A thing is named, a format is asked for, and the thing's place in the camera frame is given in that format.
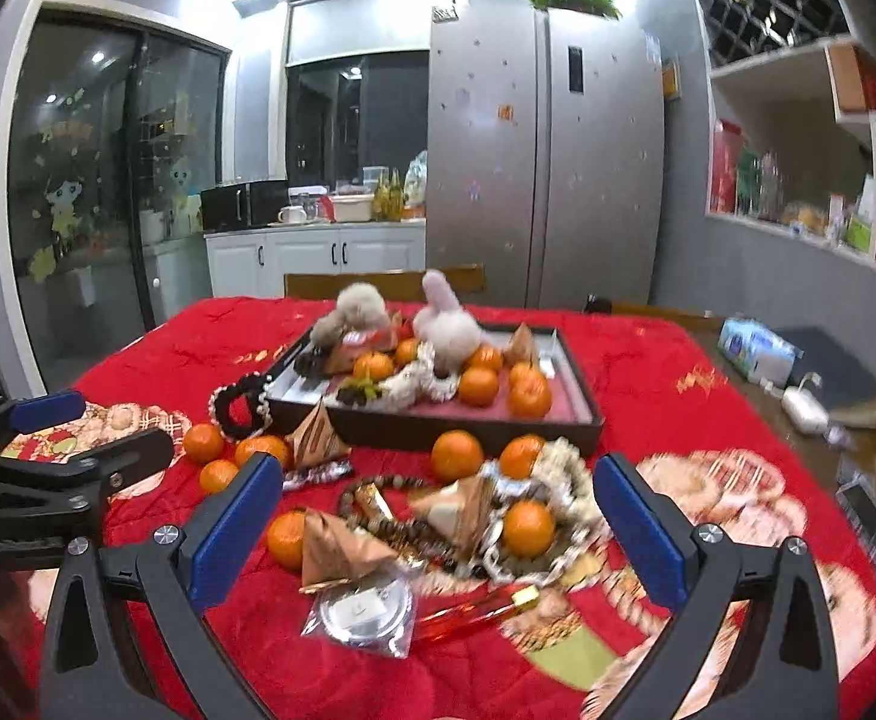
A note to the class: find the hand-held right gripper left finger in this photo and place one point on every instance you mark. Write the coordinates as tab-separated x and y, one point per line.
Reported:
232	532

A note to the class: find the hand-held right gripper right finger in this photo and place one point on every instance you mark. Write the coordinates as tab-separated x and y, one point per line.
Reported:
640	532

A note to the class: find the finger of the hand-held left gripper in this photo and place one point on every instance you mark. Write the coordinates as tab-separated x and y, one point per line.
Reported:
108	461
48	411

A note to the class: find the dark shallow gift box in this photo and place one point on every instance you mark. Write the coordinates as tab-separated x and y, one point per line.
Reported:
567	399

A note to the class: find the orange tangerine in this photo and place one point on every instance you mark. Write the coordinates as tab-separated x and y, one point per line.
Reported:
406	352
286	538
485	358
218	477
522	456
457	456
522	373
204	442
262	452
373	367
529	399
478	386
528	529

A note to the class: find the brown caterpillar toy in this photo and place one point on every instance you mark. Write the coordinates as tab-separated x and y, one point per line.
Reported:
310	361

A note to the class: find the white crochet scrunchie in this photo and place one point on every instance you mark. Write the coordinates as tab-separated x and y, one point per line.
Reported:
415	384

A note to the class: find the beige fluffy hair clip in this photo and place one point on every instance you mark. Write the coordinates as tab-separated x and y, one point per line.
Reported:
355	311

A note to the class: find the cream crochet scrunchie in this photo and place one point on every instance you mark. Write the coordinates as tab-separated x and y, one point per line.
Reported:
565	465

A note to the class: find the dark candy wrapper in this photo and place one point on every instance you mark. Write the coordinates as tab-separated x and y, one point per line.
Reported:
318	475

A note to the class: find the red printed blanket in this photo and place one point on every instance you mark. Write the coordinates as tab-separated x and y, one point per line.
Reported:
145	360

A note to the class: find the black pearl scrunchie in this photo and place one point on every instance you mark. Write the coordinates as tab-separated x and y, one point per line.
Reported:
222	405

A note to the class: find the gold wrapped candy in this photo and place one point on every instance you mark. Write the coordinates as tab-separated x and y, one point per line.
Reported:
370	500

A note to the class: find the clear bag with round disc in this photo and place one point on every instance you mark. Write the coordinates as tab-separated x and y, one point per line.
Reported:
363	609

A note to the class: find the red gold tube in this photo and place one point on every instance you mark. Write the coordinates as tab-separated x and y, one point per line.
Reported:
475	609

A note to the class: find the brown hair clip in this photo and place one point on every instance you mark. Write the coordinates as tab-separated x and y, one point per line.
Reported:
353	394

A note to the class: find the white power adapter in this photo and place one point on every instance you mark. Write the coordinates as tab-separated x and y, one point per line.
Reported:
804	409

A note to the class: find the glass sliding door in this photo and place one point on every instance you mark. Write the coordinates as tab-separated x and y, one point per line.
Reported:
85	202

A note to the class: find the blue tissue pack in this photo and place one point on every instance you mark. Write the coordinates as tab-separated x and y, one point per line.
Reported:
757	351

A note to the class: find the wooden chair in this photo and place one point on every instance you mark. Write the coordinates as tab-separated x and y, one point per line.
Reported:
655	313
378	283

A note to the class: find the small black object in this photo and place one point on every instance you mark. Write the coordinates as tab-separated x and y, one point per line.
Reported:
597	305

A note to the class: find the black laptop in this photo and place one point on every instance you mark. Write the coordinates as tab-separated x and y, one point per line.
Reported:
835	367

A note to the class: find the black microwave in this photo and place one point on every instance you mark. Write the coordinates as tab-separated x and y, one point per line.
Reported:
243	206

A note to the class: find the white kitchen cabinet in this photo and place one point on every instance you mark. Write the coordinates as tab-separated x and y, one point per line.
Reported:
310	259

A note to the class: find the wooden chair back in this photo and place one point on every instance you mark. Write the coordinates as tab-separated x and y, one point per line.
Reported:
378	283

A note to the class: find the white cup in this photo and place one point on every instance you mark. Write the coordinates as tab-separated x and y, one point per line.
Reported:
292	214

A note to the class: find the white plastic basin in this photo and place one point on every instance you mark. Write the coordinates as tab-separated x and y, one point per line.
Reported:
352	208

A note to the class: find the yellow glass bottle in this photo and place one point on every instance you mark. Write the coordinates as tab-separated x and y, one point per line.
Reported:
382	196
396	196

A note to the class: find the clear glass cup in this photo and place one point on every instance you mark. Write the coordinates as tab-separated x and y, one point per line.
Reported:
769	187

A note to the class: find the green box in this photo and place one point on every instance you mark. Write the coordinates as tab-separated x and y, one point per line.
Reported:
862	234

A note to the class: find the red box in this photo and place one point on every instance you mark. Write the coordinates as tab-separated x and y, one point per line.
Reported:
725	169

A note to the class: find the silver refrigerator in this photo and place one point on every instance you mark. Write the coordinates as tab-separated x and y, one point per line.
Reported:
543	165

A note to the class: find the clear plastic bag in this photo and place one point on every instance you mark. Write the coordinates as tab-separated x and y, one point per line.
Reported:
415	181

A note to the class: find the dark window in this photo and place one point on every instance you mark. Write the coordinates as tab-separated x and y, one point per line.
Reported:
363	112

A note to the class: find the white wall shelf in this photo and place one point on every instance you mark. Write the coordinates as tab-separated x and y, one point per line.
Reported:
783	232

